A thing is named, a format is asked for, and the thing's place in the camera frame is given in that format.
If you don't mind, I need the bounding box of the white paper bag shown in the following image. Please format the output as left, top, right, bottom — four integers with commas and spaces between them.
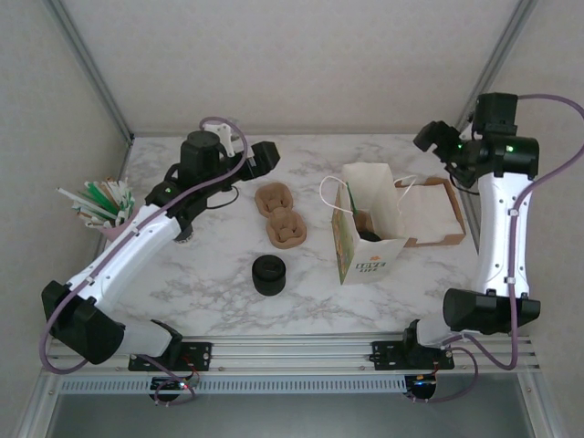
318, 162, 419, 287

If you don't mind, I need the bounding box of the white wrapped straw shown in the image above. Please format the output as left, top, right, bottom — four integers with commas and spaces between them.
57, 185, 119, 224
116, 177, 131, 215

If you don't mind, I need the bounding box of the brown cardboard tray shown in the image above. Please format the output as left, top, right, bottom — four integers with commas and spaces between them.
392, 176, 467, 249

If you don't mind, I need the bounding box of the pink straw holder cup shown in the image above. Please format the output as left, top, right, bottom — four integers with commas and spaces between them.
98, 214, 138, 243

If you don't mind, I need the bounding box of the black controller board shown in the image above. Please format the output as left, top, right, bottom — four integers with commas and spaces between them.
149, 376, 196, 406
407, 373, 440, 403

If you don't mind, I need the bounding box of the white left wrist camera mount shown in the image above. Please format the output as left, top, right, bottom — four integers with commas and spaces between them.
200, 117, 241, 159

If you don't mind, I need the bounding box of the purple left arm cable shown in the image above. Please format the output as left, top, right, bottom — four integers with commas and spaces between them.
38, 116, 255, 407

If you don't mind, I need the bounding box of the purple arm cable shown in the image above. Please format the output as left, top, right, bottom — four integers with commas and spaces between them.
38, 116, 255, 407
410, 92, 584, 405

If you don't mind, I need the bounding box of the thin black camera cable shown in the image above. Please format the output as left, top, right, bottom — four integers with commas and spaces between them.
207, 185, 239, 210
448, 162, 480, 195

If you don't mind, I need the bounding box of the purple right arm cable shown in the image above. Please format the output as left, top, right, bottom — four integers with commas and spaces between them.
410, 92, 584, 405

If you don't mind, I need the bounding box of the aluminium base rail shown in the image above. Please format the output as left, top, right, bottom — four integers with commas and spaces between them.
45, 335, 535, 380

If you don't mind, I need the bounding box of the grey slotted cable duct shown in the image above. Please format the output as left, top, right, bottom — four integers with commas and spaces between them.
58, 376, 407, 394

